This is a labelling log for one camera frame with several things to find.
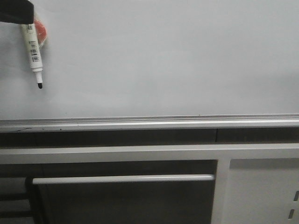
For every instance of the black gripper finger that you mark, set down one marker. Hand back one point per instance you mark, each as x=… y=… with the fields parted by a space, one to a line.
x=16 y=11

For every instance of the white whiteboard marker black tip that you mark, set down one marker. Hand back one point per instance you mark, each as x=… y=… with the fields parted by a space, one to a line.
x=33 y=51

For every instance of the red magnet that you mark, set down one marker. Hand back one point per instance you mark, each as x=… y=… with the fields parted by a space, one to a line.
x=41 y=31

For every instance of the large white whiteboard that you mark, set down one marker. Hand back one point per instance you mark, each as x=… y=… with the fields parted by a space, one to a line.
x=147 y=64

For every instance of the white perforated pegboard panel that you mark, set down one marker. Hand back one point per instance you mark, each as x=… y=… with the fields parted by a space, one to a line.
x=262 y=191

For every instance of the white horizontal bar rail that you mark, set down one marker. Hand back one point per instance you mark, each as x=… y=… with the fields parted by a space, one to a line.
x=126 y=178

